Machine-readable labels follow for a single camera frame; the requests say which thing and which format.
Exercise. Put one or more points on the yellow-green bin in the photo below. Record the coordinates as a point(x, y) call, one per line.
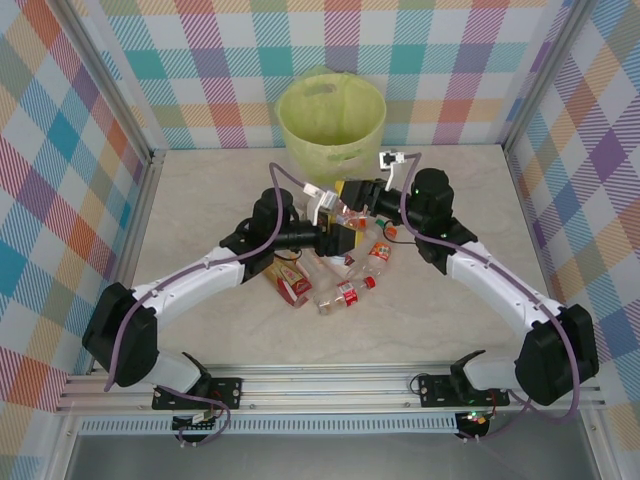
point(295, 115)

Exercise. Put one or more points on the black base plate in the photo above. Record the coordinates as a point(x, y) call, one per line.
point(227, 392)
point(434, 395)

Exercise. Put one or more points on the right aluminium frame post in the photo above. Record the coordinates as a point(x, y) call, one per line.
point(542, 75)

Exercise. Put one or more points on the left controller circuit board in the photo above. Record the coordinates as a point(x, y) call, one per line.
point(197, 422)

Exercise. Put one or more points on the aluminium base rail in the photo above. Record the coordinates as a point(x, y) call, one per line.
point(325, 390)

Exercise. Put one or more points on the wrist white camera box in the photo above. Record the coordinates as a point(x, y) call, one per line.
point(325, 200)
point(389, 159)

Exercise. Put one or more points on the white round waste bin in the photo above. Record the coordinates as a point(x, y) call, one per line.
point(362, 170)

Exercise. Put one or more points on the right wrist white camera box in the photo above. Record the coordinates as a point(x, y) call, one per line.
point(389, 159)

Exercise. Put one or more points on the red gold label bottle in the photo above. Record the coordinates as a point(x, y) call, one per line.
point(290, 282)

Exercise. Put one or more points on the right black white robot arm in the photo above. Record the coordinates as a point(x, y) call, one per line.
point(500, 285)

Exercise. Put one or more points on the controller circuit board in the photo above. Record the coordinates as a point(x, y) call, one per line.
point(197, 422)
point(475, 420)

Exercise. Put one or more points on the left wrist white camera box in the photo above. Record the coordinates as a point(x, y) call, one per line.
point(325, 200)

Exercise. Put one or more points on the clear bottle with orange tube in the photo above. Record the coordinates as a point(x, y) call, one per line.
point(314, 267)

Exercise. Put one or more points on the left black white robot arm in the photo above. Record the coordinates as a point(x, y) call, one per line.
point(190, 285)

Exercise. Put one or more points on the small clear plastic bottle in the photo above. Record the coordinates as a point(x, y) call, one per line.
point(370, 235)

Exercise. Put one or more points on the clear bottle green cap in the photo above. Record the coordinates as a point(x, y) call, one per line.
point(381, 223)

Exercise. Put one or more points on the left aluminium frame post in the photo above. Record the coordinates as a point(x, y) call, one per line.
point(111, 75)

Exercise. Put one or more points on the left aluminium side rail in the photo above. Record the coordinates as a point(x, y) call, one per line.
point(127, 250)

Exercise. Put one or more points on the right controller circuit board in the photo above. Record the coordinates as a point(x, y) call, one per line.
point(475, 420)

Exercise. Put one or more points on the grey metal shelf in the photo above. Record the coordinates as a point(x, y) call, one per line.
point(325, 460)

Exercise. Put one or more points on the aluminium frame post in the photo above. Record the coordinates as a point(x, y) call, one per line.
point(542, 75)
point(111, 75)

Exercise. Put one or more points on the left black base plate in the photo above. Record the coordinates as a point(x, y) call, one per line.
point(227, 392)

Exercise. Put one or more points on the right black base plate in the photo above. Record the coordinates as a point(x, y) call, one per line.
point(434, 395)

